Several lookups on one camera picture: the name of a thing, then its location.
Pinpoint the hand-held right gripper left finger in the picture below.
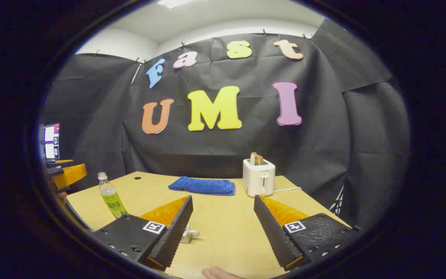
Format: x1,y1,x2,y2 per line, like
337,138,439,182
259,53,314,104
91,195,194,272

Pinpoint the blue towel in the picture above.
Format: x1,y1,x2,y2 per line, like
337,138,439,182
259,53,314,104
168,176,236,196

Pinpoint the green label water bottle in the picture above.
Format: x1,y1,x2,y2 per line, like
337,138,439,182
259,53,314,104
98,172,128,219

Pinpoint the black backdrop cloth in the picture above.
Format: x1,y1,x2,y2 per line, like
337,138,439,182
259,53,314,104
39,19,411,233

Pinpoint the white metal rack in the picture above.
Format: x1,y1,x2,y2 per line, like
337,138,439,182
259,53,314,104
329,185,344,216

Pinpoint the white toaster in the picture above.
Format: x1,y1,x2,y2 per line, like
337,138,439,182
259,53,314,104
242,158,276,197

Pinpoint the white teacup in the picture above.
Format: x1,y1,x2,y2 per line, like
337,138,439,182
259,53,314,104
180,224,200,244

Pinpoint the computer monitor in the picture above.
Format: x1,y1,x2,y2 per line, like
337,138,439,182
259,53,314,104
42,123,61,160

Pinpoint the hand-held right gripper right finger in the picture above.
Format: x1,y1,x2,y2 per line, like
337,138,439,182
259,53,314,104
253,195,361,272

